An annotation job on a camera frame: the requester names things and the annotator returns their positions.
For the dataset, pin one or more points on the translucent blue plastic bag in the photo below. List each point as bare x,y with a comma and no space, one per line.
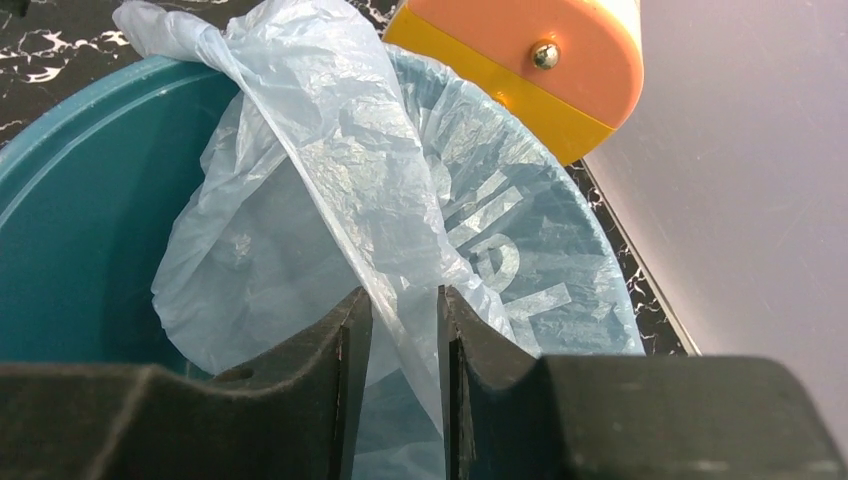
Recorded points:
346,162

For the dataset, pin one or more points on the round pastel drawer cabinet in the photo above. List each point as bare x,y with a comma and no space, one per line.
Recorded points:
571,71

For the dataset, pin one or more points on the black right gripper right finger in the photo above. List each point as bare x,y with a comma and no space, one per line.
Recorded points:
509,415

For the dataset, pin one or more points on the teal plastic trash bin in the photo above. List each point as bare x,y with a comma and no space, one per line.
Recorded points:
89,196

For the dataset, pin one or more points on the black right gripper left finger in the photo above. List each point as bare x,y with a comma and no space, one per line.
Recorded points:
289,413

